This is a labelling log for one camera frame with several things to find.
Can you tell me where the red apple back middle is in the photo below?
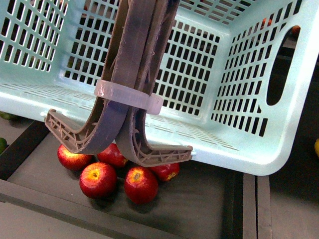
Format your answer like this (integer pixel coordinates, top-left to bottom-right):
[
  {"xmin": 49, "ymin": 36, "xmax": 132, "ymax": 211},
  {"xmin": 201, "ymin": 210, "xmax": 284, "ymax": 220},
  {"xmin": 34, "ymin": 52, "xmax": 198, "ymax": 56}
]
[{"xmin": 97, "ymin": 143, "xmax": 128, "ymax": 169}]

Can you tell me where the red apple front middle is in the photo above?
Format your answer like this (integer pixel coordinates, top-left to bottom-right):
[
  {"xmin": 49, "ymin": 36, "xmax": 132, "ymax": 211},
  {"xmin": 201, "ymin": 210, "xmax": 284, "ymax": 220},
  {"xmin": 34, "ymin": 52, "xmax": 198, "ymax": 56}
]
[{"xmin": 124, "ymin": 166, "xmax": 159, "ymax": 204}]

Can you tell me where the red apple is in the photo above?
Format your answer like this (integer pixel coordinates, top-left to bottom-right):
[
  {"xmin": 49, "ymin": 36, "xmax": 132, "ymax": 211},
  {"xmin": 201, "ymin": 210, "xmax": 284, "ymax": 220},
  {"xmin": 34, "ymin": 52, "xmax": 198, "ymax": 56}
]
[
  {"xmin": 97, "ymin": 143, "xmax": 128, "ymax": 169},
  {"xmin": 57, "ymin": 144, "xmax": 93, "ymax": 171},
  {"xmin": 150, "ymin": 163, "xmax": 180, "ymax": 182},
  {"xmin": 124, "ymin": 166, "xmax": 159, "ymax": 204},
  {"xmin": 79, "ymin": 162, "xmax": 117, "ymax": 199}
]

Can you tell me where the clear plastic handle clip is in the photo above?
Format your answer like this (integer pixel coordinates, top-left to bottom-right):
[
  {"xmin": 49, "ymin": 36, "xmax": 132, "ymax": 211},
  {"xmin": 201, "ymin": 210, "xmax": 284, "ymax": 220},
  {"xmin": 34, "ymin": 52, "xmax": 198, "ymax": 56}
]
[{"xmin": 94, "ymin": 80, "xmax": 163, "ymax": 115}]

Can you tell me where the red apple far left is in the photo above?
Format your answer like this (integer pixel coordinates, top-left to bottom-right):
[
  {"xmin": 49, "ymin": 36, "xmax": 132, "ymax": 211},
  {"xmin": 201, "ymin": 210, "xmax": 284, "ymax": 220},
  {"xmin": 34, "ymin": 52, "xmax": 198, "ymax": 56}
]
[{"xmin": 57, "ymin": 144, "xmax": 93, "ymax": 171}]

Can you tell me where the light teal plastic basket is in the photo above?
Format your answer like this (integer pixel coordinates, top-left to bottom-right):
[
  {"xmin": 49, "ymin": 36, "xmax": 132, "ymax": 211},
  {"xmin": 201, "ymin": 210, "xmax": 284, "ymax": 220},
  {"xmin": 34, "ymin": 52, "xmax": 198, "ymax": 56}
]
[{"xmin": 0, "ymin": 0, "xmax": 319, "ymax": 175}]

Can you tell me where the red apple front left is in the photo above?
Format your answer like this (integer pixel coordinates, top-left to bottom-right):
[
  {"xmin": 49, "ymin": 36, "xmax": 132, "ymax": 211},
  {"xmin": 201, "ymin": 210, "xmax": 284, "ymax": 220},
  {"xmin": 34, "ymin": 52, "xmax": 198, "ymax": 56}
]
[{"xmin": 79, "ymin": 162, "xmax": 117, "ymax": 199}]

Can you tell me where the red apple right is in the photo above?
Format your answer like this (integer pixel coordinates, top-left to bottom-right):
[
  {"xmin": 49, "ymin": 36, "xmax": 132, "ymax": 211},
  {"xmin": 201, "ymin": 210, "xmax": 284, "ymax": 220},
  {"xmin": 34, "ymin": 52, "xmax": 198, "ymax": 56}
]
[{"xmin": 150, "ymin": 163, "xmax": 180, "ymax": 182}]

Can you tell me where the black display tray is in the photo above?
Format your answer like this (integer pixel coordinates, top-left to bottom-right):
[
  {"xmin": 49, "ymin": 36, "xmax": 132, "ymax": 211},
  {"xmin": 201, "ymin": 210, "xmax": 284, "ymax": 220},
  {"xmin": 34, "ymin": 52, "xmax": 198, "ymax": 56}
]
[{"xmin": 0, "ymin": 119, "xmax": 257, "ymax": 239}]

